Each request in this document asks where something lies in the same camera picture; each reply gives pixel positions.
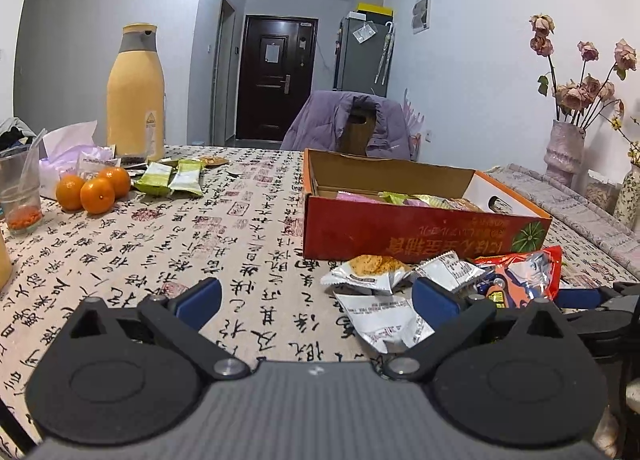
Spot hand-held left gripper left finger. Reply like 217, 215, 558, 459
69, 276, 251, 382

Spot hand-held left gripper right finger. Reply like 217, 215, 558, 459
382, 276, 576, 382

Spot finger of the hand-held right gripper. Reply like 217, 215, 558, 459
575, 312, 640, 358
554, 281, 640, 313

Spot small silver snack packet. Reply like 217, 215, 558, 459
414, 250, 486, 293

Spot large silver snack packet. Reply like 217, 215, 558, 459
332, 290, 436, 354

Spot red cartoon snack bag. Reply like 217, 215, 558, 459
472, 246, 563, 308

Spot cracker picture snack packet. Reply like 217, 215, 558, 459
320, 254, 413, 295

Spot orange cardboard box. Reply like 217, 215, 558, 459
302, 149, 553, 263

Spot snack packets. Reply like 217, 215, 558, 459
410, 194, 482, 213

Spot pink snack packet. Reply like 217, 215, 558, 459
336, 191, 386, 203

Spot folded pink blanket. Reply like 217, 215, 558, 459
482, 164, 640, 281

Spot glass jar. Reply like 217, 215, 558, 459
585, 170, 623, 213

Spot speckled bottle vase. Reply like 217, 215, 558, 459
614, 170, 640, 231

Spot orange mandarin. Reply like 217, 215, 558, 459
99, 166, 132, 198
80, 177, 116, 215
55, 175, 86, 211

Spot pink ribbed vase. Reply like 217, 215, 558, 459
544, 120, 587, 185

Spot yellow flower branches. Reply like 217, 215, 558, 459
607, 114, 640, 168

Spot white lavender packet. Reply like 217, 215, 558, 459
77, 147, 121, 175

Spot wooden chair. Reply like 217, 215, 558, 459
341, 108, 378, 155

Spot pale yellow object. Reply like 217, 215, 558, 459
0, 230, 13, 291

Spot white tissue bag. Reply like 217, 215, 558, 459
40, 121, 98, 201

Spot dark entrance door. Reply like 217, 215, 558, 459
236, 14, 318, 142

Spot bunch of dried pink roses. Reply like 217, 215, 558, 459
530, 14, 638, 129

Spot yellow thermos bottle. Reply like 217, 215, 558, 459
106, 23, 166, 163

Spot purple jacket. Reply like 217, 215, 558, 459
281, 91, 416, 161

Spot clear plastic cup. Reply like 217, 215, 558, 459
0, 147, 43, 235

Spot white plastic spoon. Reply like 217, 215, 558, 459
19, 129, 47, 193

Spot grey interior door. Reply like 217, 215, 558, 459
215, 0, 236, 141

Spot grey refrigerator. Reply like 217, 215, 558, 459
334, 12, 396, 98

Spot dark cloth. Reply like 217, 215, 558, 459
0, 117, 32, 151

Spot hanging folded umbrella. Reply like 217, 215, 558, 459
375, 22, 396, 85

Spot wall picture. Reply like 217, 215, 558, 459
411, 0, 432, 34

